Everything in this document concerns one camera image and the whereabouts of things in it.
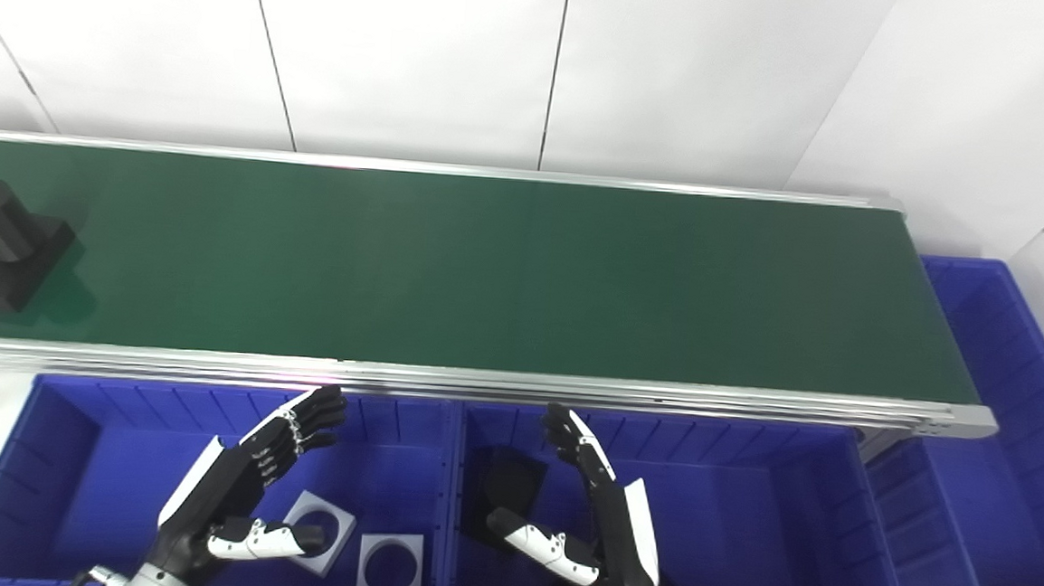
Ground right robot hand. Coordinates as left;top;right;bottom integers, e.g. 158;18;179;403
483;400;672;586

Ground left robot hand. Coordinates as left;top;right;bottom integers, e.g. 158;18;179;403
151;376;350;586

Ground blue plastic bin, grey parts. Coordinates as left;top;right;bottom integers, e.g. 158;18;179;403
0;372;460;586

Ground grey square part with hole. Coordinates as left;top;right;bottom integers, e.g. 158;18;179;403
280;488;359;579
356;531;426;586

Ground blue plastic bin, black part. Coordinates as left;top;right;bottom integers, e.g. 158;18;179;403
442;402;927;586

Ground black block part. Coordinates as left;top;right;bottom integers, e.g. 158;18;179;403
459;443;551;553

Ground aluminium conveyor leg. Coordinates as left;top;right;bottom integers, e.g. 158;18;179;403
854;428;915;465

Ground black cylinder-on-block part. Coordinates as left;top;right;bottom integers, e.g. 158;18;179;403
0;179;79;318

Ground empty blue plastic bin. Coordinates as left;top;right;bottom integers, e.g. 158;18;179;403
859;251;1044;586

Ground green conveyor with aluminium frame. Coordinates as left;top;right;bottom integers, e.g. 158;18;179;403
0;129;1014;442

